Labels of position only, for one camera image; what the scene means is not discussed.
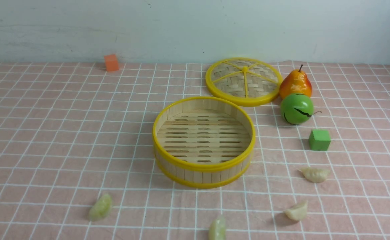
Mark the pale green dumpling bottom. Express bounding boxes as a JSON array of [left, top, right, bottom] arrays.
[[208, 215, 227, 240]]

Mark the pale green dumpling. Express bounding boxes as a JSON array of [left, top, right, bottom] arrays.
[[88, 193, 113, 221], [208, 215, 227, 240]]

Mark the cream dumpling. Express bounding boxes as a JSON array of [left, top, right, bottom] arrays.
[[284, 200, 308, 221], [300, 167, 330, 183]]

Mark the yellow bamboo steamer tray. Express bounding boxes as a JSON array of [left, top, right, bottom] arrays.
[[152, 96, 256, 188]]

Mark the yellow woven steamer lid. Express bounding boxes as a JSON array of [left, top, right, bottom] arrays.
[[205, 57, 283, 107]]

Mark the orange cube block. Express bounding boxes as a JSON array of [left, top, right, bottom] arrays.
[[104, 54, 119, 72]]

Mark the green toy apple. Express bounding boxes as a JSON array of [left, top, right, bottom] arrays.
[[280, 94, 322, 125]]

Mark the orange yellow toy pear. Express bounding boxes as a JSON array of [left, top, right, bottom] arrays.
[[279, 64, 312, 99]]

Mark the green cube block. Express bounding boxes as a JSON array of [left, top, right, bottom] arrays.
[[308, 129, 331, 151]]

